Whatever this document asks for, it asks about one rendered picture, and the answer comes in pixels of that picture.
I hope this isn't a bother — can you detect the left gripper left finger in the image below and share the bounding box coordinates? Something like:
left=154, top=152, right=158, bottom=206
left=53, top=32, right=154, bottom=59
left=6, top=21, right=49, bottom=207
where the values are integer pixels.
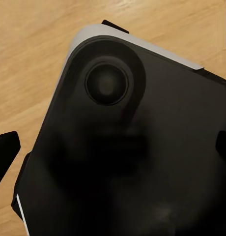
left=0, top=131, right=21, bottom=182

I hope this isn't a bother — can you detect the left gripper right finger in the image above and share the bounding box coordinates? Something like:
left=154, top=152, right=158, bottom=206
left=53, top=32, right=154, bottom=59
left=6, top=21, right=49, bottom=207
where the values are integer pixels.
left=215, top=131, right=226, bottom=162

